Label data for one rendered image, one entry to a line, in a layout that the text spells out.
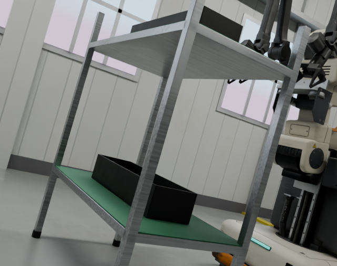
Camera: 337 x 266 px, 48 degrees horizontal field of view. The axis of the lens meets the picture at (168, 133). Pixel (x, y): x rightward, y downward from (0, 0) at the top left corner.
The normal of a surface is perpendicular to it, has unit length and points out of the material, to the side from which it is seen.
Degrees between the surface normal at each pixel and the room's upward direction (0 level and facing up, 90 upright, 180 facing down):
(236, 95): 90
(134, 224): 90
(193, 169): 90
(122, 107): 90
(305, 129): 98
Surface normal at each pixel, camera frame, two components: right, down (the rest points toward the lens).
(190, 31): 0.49, 0.13
